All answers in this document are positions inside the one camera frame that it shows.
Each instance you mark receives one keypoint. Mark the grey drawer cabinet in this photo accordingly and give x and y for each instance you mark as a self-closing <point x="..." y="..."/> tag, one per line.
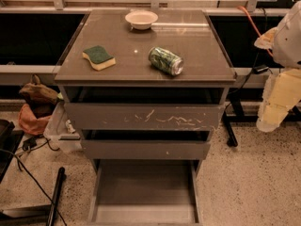
<point x="205" y="79"/>

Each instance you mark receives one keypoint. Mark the grey middle drawer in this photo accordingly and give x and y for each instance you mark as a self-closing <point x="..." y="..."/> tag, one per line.
<point x="131" y="144"/>

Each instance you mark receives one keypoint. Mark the white bowl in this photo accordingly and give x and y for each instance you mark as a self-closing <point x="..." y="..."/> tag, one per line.
<point x="141" y="19"/>

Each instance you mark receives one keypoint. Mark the grey top drawer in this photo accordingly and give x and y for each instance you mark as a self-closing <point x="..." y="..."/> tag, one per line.
<point x="144" y="117"/>

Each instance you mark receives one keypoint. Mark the clear plastic bin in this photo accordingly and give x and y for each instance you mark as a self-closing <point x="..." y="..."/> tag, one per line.
<point x="60" y="131"/>

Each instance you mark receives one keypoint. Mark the brown cloth bag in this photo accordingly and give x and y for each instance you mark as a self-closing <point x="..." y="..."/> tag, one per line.
<point x="35" y="93"/>

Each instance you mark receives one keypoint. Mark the grey bottom drawer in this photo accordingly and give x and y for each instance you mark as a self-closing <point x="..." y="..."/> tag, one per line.
<point x="145" y="193"/>

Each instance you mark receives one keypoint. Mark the black metal stand leg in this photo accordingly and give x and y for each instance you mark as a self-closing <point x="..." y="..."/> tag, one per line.
<point x="56" y="195"/>

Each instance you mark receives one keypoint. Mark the green yellow sponge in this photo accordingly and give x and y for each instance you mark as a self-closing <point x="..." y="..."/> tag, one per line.
<point x="98" y="58"/>

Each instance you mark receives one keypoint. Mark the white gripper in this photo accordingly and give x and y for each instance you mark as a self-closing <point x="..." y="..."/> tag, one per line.
<point x="288" y="46"/>

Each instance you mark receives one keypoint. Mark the black power adapter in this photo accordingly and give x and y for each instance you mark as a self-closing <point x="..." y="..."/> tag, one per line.
<point x="260" y="69"/>

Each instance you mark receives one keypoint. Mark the black table frame leg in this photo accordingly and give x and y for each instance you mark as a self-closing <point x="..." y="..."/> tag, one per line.
<point x="237" y="116"/>

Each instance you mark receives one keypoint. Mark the grey drawer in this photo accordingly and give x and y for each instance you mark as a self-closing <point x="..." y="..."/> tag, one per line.
<point x="144" y="117"/>
<point x="145" y="193"/>
<point x="131" y="144"/>

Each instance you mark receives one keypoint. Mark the orange cloth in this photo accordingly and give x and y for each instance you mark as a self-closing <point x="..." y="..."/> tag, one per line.
<point x="29" y="123"/>

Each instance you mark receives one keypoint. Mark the green soda can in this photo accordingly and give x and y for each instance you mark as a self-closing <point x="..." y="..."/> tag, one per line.
<point x="165" y="61"/>

